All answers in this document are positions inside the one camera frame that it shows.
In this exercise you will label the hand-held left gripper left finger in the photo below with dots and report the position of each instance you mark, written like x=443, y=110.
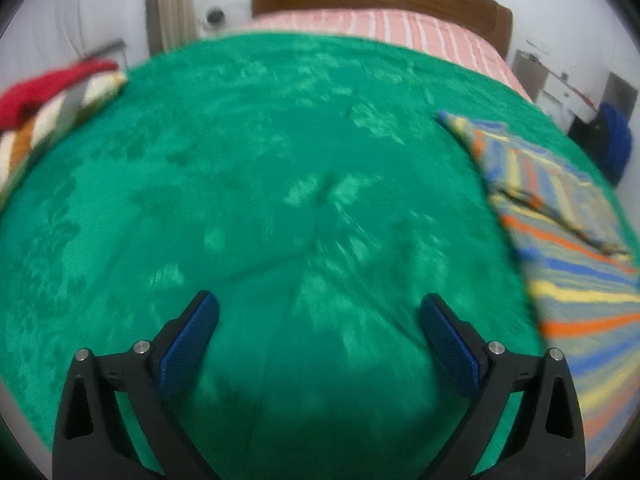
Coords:
x=187, y=345

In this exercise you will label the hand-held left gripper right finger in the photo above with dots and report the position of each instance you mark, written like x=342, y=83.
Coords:
x=450, y=347

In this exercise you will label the striped knit sweater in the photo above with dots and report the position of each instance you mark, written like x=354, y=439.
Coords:
x=575, y=270

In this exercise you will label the green patterned blanket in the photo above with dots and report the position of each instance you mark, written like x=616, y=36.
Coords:
x=250, y=160

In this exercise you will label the red and striped cloth pile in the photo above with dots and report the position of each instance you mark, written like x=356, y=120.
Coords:
x=45, y=127

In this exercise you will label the blue cloth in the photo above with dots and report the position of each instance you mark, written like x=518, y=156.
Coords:
x=617, y=135

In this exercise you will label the white desk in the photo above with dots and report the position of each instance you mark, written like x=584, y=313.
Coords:
x=560, y=95

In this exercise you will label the grey cabinet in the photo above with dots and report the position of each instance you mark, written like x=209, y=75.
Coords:
x=527, y=72

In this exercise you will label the black stick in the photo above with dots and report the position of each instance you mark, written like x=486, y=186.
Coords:
x=107, y=49

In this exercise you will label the pink striped bed sheet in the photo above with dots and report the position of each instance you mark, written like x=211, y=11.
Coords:
x=400, y=30

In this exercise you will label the beige curtain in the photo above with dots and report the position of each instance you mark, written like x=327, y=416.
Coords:
x=172, y=5

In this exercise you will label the small white round camera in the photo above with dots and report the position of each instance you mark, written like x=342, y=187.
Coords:
x=215, y=17

